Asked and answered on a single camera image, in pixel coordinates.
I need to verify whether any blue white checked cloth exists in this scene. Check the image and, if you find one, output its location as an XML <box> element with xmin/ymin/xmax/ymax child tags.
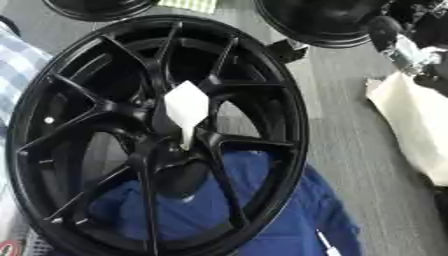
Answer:
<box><xmin>0</xmin><ymin>21</ymin><xmax>55</xmax><ymax>141</ymax></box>

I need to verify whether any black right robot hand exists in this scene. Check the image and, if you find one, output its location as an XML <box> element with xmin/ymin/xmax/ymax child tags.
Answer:
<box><xmin>365</xmin><ymin>15</ymin><xmax>406</xmax><ymax>54</ymax></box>

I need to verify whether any black spoked wheel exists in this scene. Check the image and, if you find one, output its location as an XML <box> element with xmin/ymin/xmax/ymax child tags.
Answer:
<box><xmin>5</xmin><ymin>14</ymin><xmax>312</xmax><ymax>256</ymax></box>

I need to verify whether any green white checked cloth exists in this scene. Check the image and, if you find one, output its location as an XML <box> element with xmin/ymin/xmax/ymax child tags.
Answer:
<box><xmin>155</xmin><ymin>0</ymin><xmax>219</xmax><ymax>15</ymax></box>

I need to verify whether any black round wheel rim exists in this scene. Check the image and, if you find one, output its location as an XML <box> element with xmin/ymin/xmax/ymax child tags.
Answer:
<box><xmin>253</xmin><ymin>0</ymin><xmax>392</xmax><ymax>50</ymax></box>
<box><xmin>40</xmin><ymin>0</ymin><xmax>161</xmax><ymax>23</ymax></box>

